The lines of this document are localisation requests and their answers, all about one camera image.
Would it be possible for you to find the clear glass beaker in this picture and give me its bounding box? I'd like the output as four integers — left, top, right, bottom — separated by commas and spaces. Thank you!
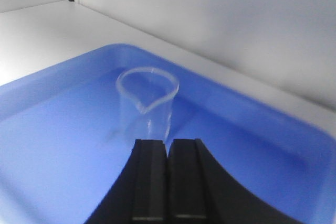
115, 67, 180, 145

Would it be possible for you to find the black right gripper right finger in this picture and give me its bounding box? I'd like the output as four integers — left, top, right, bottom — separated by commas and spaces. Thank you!
168, 139, 297, 223

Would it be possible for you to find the blue plastic tray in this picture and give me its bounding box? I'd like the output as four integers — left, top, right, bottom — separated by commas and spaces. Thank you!
1, 44, 335, 223

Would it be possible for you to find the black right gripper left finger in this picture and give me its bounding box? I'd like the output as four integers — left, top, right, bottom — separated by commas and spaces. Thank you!
86, 140, 167, 223

